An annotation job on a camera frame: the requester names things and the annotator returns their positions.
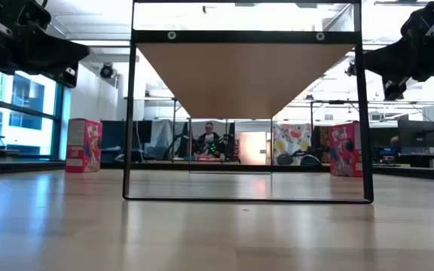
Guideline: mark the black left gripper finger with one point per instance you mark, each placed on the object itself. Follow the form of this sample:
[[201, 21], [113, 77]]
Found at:
[[55, 52]]

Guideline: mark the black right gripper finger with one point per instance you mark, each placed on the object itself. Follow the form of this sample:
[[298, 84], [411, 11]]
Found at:
[[394, 58]]

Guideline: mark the red Froot Loops cereal box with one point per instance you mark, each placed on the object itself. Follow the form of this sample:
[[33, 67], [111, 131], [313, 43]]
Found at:
[[85, 147], [345, 150]]

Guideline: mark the black ceiling spotlight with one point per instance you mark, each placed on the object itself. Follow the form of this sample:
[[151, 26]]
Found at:
[[351, 69], [106, 70]]

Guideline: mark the black computer monitor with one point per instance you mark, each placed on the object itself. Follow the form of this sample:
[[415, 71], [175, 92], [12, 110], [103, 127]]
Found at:
[[416, 133], [126, 133]]

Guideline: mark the person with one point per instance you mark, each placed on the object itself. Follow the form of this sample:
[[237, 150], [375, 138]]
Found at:
[[209, 143]]

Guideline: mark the window with dark frame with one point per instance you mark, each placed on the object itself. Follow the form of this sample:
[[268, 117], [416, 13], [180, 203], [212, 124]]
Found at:
[[57, 124]]

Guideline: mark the black metal rig frame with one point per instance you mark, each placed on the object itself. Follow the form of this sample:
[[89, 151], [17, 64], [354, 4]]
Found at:
[[32, 166]]

